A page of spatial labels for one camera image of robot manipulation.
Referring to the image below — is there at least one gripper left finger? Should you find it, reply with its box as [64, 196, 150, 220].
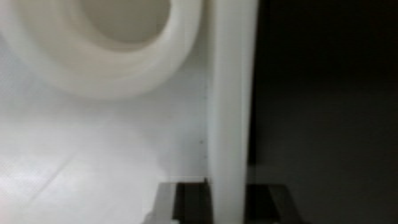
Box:
[142, 182, 212, 224]

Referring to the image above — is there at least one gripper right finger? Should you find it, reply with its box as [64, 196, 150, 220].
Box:
[246, 184, 309, 224]

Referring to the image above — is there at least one white square table top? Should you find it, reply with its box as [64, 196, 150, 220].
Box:
[0, 0, 260, 224]

